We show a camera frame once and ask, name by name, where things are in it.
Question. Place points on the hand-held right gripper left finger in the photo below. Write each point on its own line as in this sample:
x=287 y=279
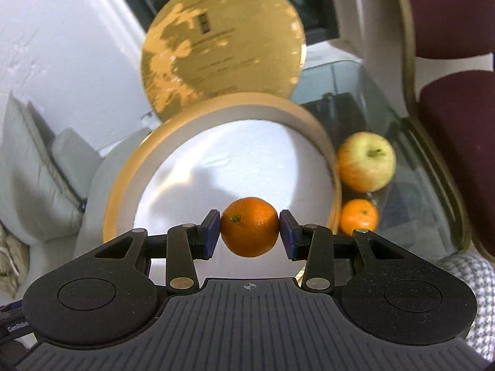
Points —
x=211 y=235

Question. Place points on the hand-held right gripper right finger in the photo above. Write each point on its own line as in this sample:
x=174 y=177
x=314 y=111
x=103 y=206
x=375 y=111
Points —
x=288 y=235

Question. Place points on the orange tangerine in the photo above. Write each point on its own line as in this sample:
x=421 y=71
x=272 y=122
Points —
x=359 y=218
x=250 y=228

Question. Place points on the round gold-rimmed box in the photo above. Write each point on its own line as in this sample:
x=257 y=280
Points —
x=232 y=154

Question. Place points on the round gold lid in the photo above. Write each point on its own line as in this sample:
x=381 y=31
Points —
x=232 y=46

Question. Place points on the beige knitted cloth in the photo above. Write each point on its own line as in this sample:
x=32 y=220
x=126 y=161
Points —
x=13 y=262

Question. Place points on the yellow-red apple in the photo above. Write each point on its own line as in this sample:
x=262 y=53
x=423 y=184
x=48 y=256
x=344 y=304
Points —
x=365 y=162

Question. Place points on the grey cushion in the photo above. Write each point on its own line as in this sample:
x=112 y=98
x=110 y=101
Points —
x=73 y=162
x=31 y=185

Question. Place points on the houndstooth patterned cloth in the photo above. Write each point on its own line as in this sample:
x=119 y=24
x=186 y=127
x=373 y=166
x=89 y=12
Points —
x=479 y=290

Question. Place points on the maroon padded chair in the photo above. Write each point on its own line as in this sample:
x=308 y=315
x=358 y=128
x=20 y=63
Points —
x=448 y=7

